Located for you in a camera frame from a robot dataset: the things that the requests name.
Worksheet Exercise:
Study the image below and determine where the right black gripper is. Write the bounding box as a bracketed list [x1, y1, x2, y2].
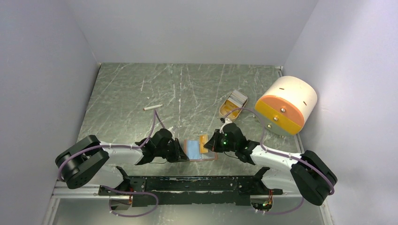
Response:
[204, 129, 237, 153]

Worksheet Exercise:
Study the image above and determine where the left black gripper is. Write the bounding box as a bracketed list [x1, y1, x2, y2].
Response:
[155, 138, 189, 163]

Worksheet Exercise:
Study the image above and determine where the orange credit card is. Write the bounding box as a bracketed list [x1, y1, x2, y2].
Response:
[199, 134, 208, 154]

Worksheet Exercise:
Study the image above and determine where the brown leather card holder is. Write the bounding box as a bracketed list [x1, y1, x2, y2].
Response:
[184, 140, 218, 162]

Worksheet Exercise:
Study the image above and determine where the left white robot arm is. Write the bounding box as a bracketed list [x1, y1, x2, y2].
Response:
[55, 128, 189, 195]

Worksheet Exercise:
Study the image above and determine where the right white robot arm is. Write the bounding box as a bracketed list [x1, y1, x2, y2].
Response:
[204, 123, 337, 206]

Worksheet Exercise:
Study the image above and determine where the wooden tray with cards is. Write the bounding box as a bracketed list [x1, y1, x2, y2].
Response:
[219, 90, 248, 121]

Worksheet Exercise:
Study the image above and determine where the white pen stick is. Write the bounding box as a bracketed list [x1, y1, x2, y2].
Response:
[143, 104, 163, 111]

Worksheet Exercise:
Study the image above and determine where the white orange yellow cylinder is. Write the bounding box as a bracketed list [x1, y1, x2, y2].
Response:
[254, 76, 318, 136]

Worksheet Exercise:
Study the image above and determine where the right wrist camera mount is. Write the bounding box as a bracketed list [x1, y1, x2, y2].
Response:
[220, 117, 233, 134]

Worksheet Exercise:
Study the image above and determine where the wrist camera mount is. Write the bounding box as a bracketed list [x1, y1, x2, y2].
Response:
[220, 117, 233, 134]
[168, 126, 178, 138]

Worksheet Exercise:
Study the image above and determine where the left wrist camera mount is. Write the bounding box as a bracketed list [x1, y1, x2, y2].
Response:
[168, 126, 178, 138]

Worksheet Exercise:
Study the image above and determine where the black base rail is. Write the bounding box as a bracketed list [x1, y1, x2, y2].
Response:
[99, 175, 283, 208]

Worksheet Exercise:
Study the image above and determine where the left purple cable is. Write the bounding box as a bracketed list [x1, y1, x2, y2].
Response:
[57, 109, 160, 218]

